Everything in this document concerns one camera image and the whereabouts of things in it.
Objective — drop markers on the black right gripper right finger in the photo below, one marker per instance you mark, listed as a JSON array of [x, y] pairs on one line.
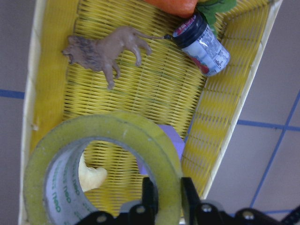
[[195, 211]]

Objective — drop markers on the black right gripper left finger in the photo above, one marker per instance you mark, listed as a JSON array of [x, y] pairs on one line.
[[144, 212]]

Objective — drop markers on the yellow clear tape roll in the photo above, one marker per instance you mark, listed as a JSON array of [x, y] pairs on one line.
[[115, 141]]

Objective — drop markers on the pale yellow toy banana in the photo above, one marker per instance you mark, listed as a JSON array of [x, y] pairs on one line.
[[89, 177]]

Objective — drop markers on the yellow plastic basket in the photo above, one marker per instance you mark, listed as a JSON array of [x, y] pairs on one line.
[[168, 88]]

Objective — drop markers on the brown toy lion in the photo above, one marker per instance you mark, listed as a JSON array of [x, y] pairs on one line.
[[101, 54]]

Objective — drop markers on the small labelled jar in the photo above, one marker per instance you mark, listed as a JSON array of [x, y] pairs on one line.
[[196, 39]]

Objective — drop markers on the orange toy carrot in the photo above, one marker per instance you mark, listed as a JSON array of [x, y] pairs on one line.
[[185, 8]]

